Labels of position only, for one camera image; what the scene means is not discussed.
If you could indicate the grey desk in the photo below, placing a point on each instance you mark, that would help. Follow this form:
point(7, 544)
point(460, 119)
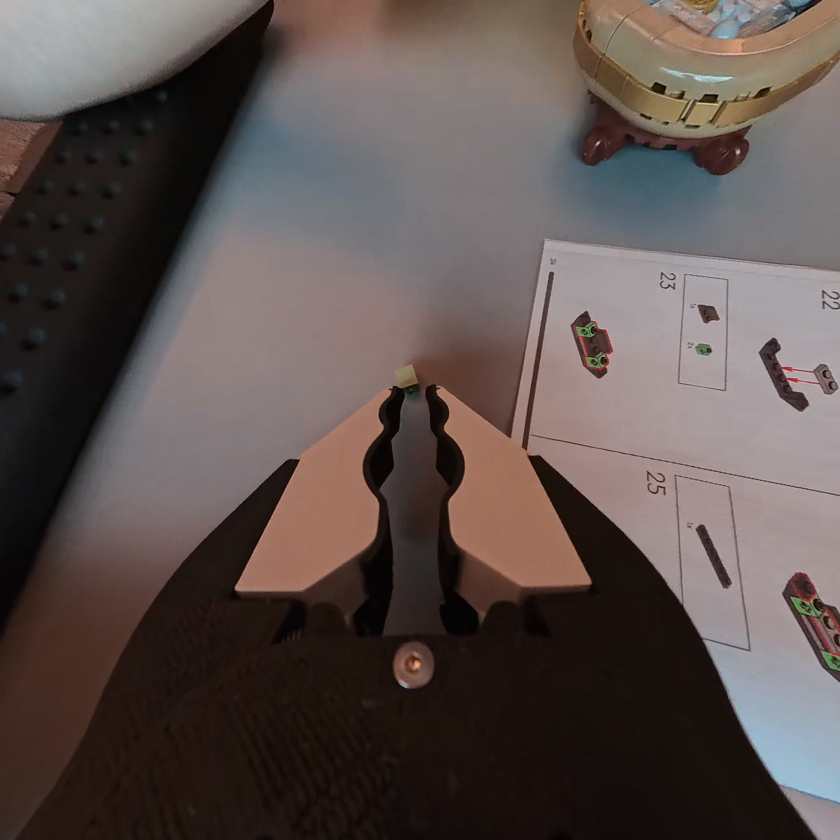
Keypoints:
point(328, 197)

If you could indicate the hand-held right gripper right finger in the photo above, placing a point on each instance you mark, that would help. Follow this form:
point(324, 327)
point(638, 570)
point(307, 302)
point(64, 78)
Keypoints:
point(512, 525)

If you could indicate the pale cloth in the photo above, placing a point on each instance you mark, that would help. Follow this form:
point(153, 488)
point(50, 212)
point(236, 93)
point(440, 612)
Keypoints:
point(98, 46)

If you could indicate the tan brick-built pot model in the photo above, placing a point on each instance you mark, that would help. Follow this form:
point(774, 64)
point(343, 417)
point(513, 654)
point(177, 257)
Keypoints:
point(656, 72)

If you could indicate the black studded mat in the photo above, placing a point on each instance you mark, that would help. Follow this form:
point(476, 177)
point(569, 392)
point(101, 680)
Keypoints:
point(98, 262)

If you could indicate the brown wooden board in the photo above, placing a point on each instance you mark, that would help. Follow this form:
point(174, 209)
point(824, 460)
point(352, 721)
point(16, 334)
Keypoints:
point(19, 157)

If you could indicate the brick instruction booklet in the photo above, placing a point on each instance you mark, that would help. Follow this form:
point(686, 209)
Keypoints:
point(623, 407)

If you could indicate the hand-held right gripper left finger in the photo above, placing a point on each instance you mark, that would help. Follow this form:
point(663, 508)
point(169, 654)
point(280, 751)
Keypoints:
point(321, 525)

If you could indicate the small grey green brick assembly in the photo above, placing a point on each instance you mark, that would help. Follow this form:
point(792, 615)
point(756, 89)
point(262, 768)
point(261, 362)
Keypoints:
point(407, 376)

